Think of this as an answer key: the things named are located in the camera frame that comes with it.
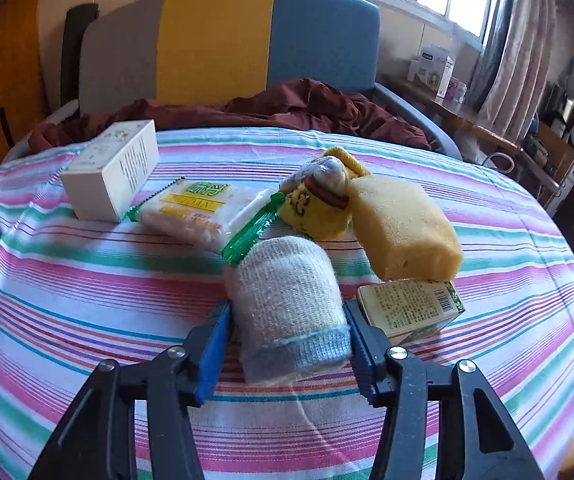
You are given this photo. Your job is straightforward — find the striped bed sheet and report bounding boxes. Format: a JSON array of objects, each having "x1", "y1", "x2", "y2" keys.
[{"x1": 0, "y1": 129, "x2": 574, "y2": 479}]

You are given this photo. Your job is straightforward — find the green cream small box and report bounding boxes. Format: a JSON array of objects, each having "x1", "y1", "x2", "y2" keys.
[{"x1": 357, "y1": 280, "x2": 465, "y2": 344}]

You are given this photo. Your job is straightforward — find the white box on desk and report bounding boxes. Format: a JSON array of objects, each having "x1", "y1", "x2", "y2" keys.
[{"x1": 407, "y1": 46, "x2": 454, "y2": 98}]

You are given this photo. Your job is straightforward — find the yellow cartoon sock roll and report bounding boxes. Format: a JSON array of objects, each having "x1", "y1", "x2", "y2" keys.
[{"x1": 278, "y1": 146, "x2": 371, "y2": 242}]

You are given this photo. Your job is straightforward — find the maroon blanket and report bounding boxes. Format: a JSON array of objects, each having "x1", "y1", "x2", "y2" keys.
[{"x1": 28, "y1": 78, "x2": 430, "y2": 154}]

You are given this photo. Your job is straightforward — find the wooden desk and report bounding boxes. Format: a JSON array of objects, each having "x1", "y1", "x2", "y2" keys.
[{"x1": 392, "y1": 79, "x2": 560, "y2": 194}]

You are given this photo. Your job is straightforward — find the white tall carton box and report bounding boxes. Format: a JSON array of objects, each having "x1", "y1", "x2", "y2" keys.
[{"x1": 60, "y1": 119, "x2": 159, "y2": 223}]

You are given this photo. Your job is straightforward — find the white knitted sock roll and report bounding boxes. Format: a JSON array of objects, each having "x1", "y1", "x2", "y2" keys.
[{"x1": 224, "y1": 236, "x2": 352, "y2": 385}]

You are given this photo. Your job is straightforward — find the pink curtain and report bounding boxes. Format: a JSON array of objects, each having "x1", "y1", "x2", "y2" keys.
[{"x1": 466, "y1": 0, "x2": 556, "y2": 144}]

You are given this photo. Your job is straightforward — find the green white snack packet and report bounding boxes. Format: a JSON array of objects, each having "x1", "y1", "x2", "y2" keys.
[{"x1": 127, "y1": 179, "x2": 286, "y2": 268}]

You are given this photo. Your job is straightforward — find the grey yellow blue headboard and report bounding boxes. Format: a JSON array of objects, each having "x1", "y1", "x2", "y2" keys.
[{"x1": 79, "y1": 0, "x2": 380, "y2": 114}]

